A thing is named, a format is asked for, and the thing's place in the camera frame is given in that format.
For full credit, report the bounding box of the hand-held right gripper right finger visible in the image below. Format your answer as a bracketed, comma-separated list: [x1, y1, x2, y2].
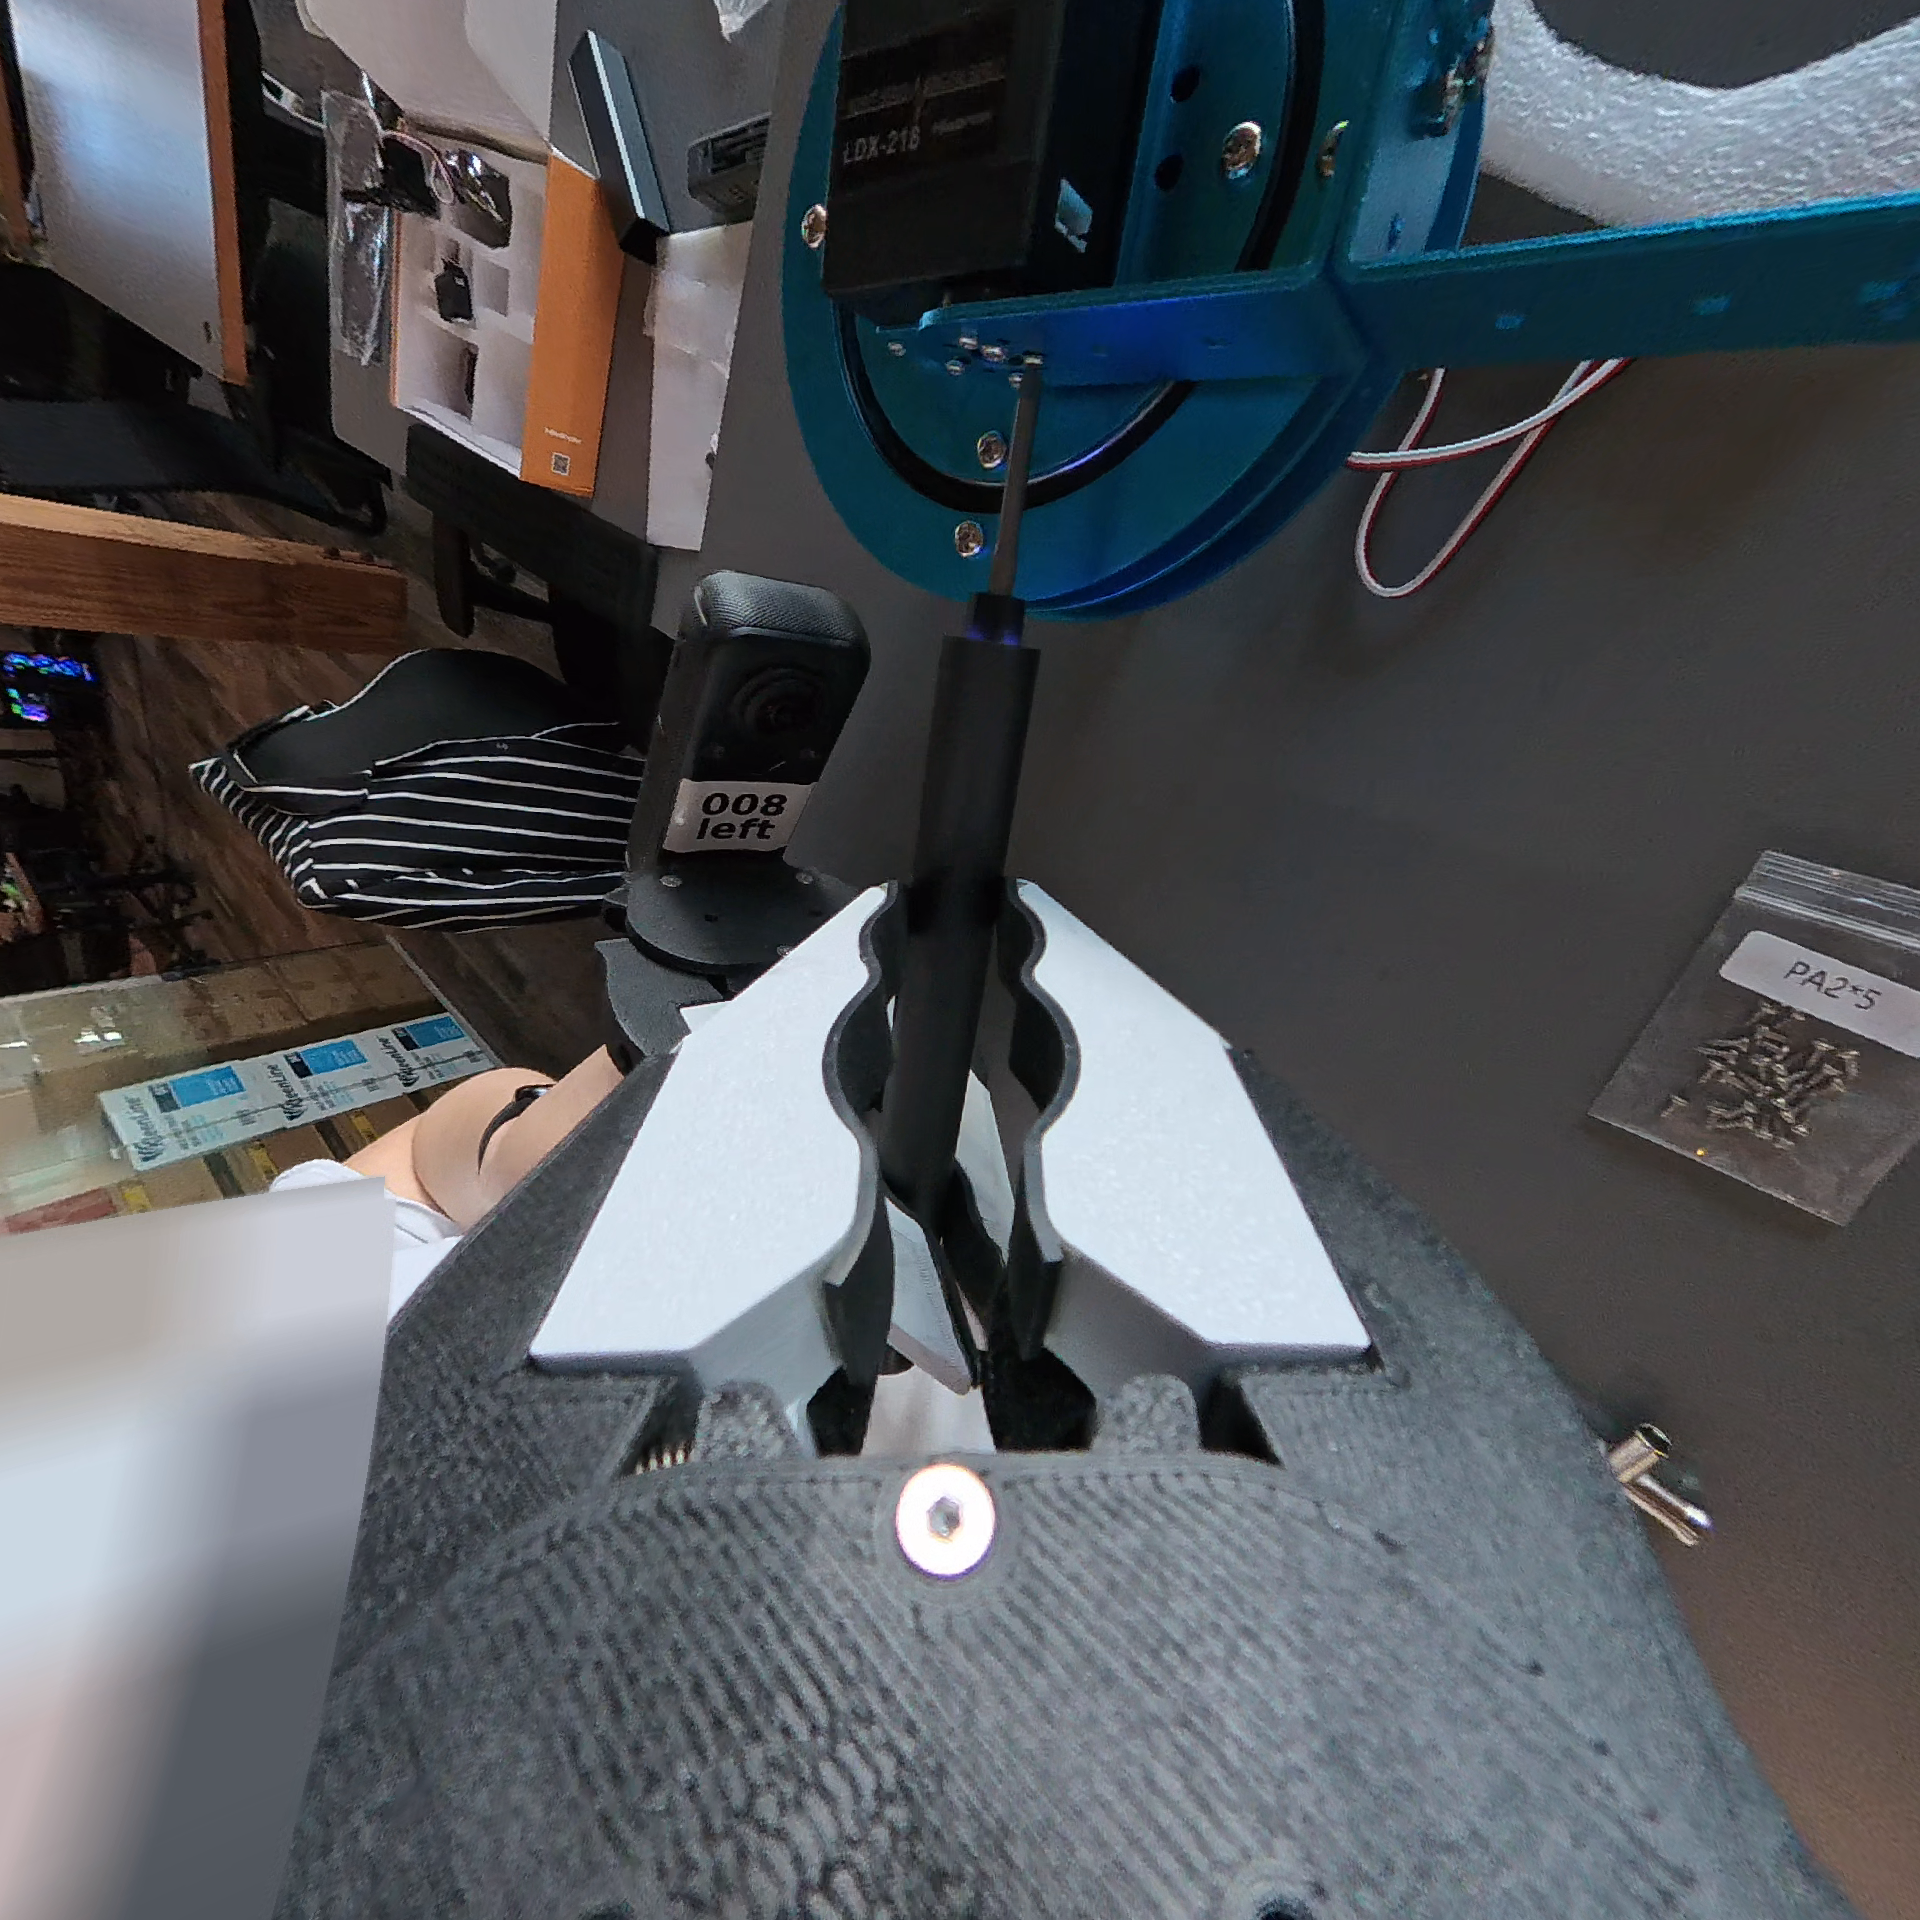
[997, 883, 1377, 1412]

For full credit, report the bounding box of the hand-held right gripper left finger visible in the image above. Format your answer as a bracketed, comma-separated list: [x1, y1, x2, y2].
[527, 884, 905, 1412]

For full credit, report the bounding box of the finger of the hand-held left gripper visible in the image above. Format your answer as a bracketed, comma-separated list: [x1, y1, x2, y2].
[877, 1200, 980, 1400]
[943, 1160, 1023, 1353]

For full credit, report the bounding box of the black electric screwdriver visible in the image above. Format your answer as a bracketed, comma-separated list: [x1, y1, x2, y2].
[877, 367, 1045, 1248]

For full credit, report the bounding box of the blue metal toy robot arm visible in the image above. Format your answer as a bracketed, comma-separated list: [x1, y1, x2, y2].
[779, 0, 1920, 619]

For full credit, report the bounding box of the person's left forearm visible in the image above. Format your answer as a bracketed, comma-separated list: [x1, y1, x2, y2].
[392, 1064, 639, 1231]

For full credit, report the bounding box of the dark grey desk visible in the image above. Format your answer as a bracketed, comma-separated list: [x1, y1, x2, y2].
[704, 0, 1920, 1920]

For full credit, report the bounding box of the black white striped cloth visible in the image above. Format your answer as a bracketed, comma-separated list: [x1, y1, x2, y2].
[192, 644, 662, 933]

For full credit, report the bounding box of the blue white labelled box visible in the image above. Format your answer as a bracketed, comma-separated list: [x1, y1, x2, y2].
[95, 1013, 496, 1175]

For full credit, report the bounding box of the plastic bag of parts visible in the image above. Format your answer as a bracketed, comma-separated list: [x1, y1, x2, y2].
[323, 88, 511, 360]

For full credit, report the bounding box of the metal cross wrench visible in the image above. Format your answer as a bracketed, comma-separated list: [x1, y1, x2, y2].
[1601, 1422, 1715, 1548]

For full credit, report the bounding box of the labelled clear bag of screws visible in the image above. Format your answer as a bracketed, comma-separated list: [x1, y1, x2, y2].
[1590, 849, 1920, 1225]

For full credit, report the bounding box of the grey table with orange edge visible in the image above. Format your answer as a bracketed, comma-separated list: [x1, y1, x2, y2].
[0, 0, 249, 383]

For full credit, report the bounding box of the white foam sheet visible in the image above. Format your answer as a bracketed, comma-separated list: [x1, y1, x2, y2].
[1476, 0, 1920, 225]

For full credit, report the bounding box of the red white servo cable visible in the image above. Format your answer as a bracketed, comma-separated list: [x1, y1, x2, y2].
[1344, 358, 1632, 596]

